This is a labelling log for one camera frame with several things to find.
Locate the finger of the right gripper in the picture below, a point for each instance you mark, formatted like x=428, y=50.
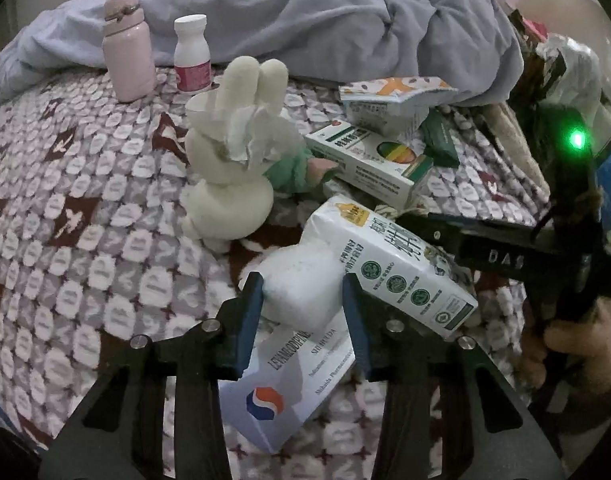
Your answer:
x=448, y=232

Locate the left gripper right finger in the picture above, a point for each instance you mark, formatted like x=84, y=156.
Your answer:
x=365, y=328

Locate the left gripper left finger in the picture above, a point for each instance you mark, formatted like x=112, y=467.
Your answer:
x=239, y=318

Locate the white green milk carton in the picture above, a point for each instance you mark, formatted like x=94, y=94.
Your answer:
x=395, y=265

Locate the white tissue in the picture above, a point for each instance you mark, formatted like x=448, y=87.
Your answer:
x=301, y=284

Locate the white green medicine box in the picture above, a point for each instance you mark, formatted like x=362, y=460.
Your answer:
x=388, y=170

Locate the dark green snack wrapper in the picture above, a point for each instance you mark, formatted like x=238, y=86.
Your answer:
x=439, y=143

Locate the person's right hand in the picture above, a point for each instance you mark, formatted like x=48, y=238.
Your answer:
x=579, y=351

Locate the white blue pharmaceutical box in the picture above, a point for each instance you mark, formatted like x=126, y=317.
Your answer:
x=289, y=376

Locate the cream fleece blanket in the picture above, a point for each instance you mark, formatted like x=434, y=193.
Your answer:
x=504, y=125

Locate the orange patterned torn carton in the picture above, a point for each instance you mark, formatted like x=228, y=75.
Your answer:
x=394, y=105

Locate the patterned maroon bed sheet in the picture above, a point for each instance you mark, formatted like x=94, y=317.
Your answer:
x=92, y=252

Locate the white plush rabbit toy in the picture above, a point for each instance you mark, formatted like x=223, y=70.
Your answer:
x=237, y=133

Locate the grey blue duvet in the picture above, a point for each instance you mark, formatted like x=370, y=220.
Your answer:
x=470, y=44

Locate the white medicine bottle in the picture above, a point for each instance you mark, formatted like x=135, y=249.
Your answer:
x=192, y=58

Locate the pink thermos bottle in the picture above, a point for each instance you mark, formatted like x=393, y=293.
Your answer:
x=127, y=49

